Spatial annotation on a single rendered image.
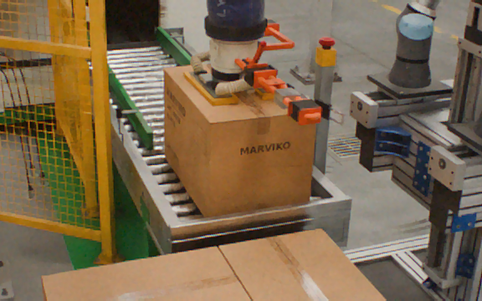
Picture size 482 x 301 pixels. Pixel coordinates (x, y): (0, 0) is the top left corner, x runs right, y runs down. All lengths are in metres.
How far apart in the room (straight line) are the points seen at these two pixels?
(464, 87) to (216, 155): 0.87
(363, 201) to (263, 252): 1.61
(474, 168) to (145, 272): 1.08
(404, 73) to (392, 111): 0.14
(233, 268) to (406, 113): 0.83
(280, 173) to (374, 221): 1.29
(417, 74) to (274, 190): 0.65
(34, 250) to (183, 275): 1.35
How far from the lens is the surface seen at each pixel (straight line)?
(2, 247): 3.73
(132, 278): 2.46
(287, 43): 2.95
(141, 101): 3.89
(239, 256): 2.56
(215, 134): 2.56
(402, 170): 2.77
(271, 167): 2.70
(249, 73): 2.57
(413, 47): 2.70
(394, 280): 3.13
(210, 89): 2.77
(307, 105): 2.30
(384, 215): 4.01
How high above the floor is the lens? 1.94
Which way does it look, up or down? 25 degrees down
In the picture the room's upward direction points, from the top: 2 degrees clockwise
